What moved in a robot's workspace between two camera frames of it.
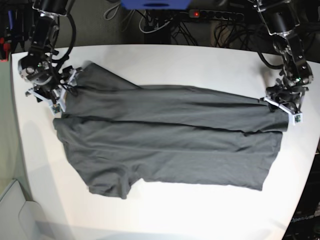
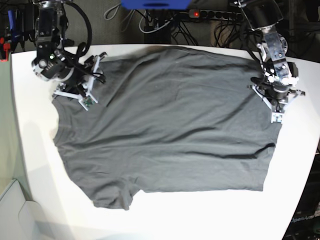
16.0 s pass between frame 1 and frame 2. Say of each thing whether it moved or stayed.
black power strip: stayed
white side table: stayed
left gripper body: moved
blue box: stayed
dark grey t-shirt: moved
